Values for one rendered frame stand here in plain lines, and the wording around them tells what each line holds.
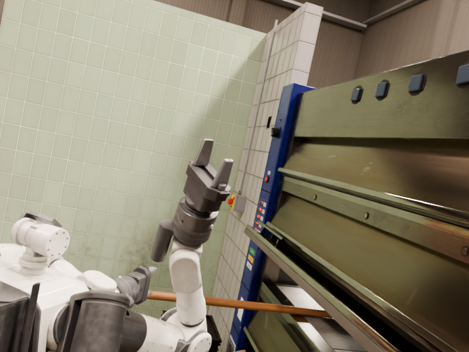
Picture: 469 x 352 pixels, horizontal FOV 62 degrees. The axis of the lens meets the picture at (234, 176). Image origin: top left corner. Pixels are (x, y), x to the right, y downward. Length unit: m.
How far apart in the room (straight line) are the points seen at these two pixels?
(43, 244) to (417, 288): 0.85
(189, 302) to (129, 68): 1.95
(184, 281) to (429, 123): 0.71
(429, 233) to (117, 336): 0.72
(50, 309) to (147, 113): 1.93
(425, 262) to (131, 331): 0.69
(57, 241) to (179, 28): 2.03
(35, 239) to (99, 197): 1.78
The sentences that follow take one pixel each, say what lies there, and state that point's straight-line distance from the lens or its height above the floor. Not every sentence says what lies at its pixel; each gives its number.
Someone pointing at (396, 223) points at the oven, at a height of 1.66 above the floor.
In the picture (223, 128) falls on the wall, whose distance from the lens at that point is 2.71.
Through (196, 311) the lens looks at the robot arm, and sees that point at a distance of 1.00.
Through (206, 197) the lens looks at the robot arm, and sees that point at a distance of 0.77.
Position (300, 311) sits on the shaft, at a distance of 1.66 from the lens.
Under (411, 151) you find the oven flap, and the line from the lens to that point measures 1.18.
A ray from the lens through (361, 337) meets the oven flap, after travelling 0.97.
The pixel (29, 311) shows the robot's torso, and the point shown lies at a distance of 0.85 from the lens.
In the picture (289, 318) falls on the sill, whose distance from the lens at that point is 1.66.
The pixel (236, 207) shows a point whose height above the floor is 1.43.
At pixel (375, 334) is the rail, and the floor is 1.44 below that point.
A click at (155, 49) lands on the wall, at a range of 2.72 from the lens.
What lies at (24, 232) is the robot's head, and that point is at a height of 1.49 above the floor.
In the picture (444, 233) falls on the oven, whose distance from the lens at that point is 1.01.
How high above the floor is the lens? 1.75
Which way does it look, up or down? 3 degrees down
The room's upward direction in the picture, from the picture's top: 12 degrees clockwise
